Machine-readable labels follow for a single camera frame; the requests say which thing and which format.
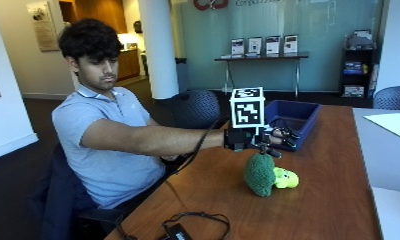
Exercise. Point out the black adapter box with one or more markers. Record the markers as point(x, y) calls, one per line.
point(178, 232)

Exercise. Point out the narrow dark console table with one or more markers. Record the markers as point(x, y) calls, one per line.
point(261, 68)

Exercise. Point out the white paper sheet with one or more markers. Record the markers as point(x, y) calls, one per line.
point(393, 124)

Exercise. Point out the black shelf rack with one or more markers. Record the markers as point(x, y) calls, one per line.
point(357, 68)

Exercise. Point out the wall poster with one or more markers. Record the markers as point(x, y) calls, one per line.
point(42, 26)

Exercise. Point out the blue plastic bin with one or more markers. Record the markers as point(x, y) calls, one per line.
point(294, 118)

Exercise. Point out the white cube with black markers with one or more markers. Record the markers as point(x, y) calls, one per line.
point(247, 111)

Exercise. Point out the the person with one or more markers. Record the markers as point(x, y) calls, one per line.
point(106, 156)

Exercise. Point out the framed display card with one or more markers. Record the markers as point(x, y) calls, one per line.
point(237, 46)
point(290, 44)
point(271, 45)
point(254, 45)

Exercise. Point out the red logo sign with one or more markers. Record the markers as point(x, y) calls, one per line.
point(209, 4)

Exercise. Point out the wooden cabinet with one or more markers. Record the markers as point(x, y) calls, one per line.
point(128, 64)

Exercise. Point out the dark blue perforated chair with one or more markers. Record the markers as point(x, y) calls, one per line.
point(193, 108)

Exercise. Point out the white round column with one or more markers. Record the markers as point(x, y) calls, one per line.
point(158, 46)

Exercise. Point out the green broccoli soft toy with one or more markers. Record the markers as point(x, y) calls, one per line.
point(263, 175)

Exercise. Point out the dark blue jacket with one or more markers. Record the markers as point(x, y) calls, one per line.
point(60, 200)

